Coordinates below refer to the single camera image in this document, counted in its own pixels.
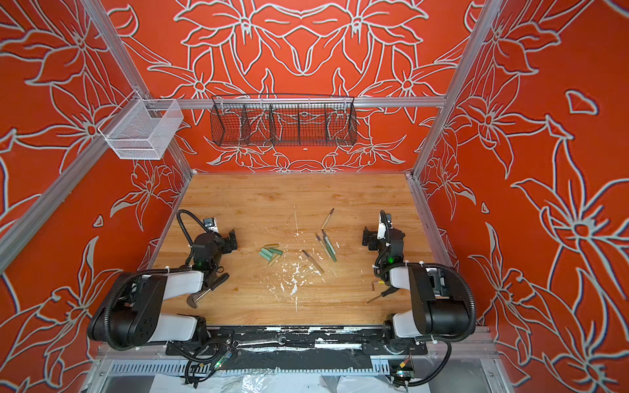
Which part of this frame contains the mint green pen cap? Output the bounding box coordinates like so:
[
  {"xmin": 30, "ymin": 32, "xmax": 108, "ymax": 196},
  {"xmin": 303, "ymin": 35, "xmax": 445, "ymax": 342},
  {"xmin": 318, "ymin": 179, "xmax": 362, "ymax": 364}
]
[{"xmin": 259, "ymin": 248, "xmax": 274, "ymax": 262}]

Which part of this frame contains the beige fountain pen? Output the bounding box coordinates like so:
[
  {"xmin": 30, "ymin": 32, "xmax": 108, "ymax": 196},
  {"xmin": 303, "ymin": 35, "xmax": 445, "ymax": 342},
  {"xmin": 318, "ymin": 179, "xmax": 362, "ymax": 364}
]
[{"xmin": 320, "ymin": 208, "xmax": 335, "ymax": 231}]

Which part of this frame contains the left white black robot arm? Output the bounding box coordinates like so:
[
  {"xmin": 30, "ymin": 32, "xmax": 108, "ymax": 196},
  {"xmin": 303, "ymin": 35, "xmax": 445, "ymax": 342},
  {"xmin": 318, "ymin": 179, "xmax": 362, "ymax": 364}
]
[{"xmin": 87, "ymin": 209, "xmax": 238, "ymax": 351}]

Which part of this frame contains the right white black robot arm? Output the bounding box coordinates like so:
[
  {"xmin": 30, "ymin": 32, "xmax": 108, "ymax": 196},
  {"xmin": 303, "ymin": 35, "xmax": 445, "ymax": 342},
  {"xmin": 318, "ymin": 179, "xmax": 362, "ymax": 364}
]
[{"xmin": 362, "ymin": 224, "xmax": 477, "ymax": 342}]

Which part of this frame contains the light green pen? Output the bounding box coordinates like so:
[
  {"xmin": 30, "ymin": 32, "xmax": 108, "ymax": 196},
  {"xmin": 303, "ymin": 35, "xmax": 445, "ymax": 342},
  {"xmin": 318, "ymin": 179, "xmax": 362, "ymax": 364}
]
[{"xmin": 322, "ymin": 230, "xmax": 336, "ymax": 255}]

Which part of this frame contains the dark green pen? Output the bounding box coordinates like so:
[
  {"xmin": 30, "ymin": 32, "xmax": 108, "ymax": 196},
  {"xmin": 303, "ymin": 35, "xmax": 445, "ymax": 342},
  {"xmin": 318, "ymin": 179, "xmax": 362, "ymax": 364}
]
[{"xmin": 324, "ymin": 240, "xmax": 337, "ymax": 262}]

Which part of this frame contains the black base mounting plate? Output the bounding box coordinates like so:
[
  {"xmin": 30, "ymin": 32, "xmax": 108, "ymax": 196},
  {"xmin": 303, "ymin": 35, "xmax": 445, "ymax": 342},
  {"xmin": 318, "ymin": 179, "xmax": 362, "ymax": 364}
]
[{"xmin": 175, "ymin": 325, "xmax": 429, "ymax": 356}]

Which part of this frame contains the clear plastic bin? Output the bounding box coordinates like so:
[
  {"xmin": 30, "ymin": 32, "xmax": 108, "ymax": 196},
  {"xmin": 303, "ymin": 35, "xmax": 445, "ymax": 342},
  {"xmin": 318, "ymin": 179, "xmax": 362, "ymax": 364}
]
[{"xmin": 98, "ymin": 98, "xmax": 183, "ymax": 160}]

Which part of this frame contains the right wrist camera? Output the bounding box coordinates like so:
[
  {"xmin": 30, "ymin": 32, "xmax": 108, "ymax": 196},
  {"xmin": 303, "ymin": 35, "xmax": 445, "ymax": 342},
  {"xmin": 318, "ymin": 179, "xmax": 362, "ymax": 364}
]
[{"xmin": 377, "ymin": 211, "xmax": 392, "ymax": 243}]

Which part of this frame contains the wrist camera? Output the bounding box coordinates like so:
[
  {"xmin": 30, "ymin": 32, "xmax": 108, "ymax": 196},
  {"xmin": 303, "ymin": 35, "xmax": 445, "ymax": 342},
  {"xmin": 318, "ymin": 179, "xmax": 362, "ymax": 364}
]
[
  {"xmin": 203, "ymin": 217, "xmax": 219, "ymax": 233},
  {"xmin": 377, "ymin": 211, "xmax": 392, "ymax": 243}
]

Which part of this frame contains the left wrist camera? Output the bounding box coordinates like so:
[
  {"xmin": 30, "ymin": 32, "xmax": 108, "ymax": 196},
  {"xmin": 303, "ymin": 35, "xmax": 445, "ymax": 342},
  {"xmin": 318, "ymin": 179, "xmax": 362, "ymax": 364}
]
[{"xmin": 203, "ymin": 217, "xmax": 219, "ymax": 233}]

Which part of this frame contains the black handled screwdriver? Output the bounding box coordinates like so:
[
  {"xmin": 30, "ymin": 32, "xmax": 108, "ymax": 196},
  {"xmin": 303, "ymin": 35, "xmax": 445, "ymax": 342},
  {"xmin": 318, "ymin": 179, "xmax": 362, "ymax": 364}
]
[{"xmin": 365, "ymin": 287, "xmax": 398, "ymax": 305}]

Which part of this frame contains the black handled wrench tool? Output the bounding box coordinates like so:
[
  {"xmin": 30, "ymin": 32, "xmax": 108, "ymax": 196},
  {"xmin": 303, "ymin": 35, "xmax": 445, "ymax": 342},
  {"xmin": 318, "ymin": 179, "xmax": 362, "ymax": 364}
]
[{"xmin": 186, "ymin": 273, "xmax": 229, "ymax": 309}]

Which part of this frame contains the black wire mesh basket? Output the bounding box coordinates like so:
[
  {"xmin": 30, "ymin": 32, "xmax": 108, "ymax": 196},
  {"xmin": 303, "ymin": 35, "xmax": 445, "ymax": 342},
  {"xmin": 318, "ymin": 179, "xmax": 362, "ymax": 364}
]
[{"xmin": 210, "ymin": 95, "xmax": 358, "ymax": 147}]

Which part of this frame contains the grey cable tray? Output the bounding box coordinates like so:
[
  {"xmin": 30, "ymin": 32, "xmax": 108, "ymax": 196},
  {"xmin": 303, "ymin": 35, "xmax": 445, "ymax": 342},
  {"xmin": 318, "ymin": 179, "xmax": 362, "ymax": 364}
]
[{"xmin": 108, "ymin": 353, "xmax": 391, "ymax": 377}]

